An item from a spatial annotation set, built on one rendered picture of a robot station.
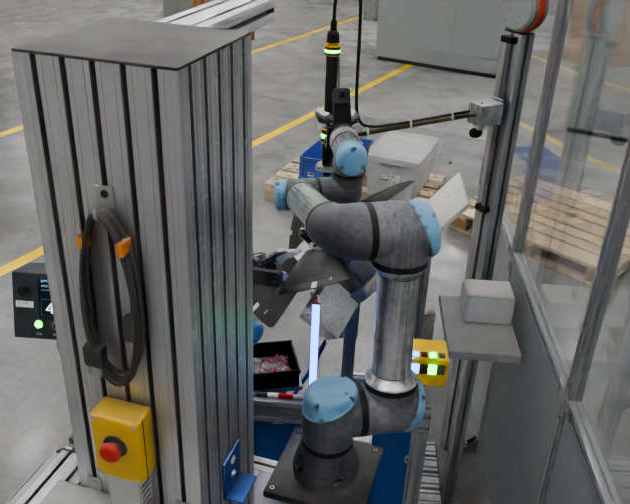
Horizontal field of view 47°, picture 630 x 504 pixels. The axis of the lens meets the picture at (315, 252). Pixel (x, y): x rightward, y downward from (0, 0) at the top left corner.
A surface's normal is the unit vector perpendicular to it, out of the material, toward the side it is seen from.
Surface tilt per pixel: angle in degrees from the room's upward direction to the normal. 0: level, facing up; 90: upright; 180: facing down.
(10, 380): 0
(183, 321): 90
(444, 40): 90
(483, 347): 0
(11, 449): 0
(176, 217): 90
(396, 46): 90
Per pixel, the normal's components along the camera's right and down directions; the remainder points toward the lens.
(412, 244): 0.22, 0.40
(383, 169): -0.39, 0.51
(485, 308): -0.07, 0.47
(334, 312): 0.45, -0.15
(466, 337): 0.04, -0.88
